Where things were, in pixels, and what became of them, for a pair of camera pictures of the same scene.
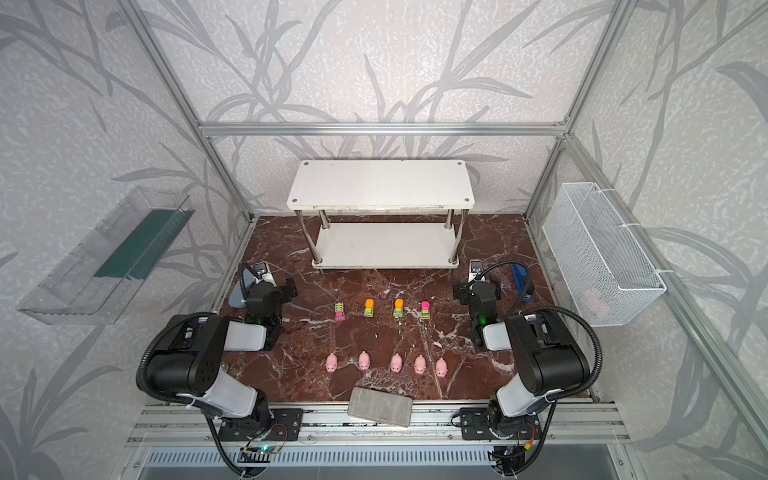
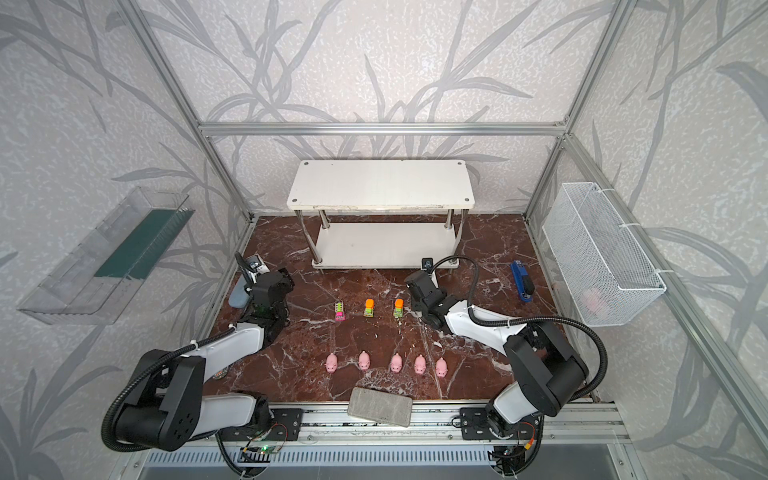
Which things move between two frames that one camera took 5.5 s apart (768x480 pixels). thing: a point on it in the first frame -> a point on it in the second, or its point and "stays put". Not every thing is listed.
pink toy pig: [420, 365] stays put
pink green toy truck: [340, 314] stays put
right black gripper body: [483, 291] -> [422, 285]
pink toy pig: [441, 367] stays put
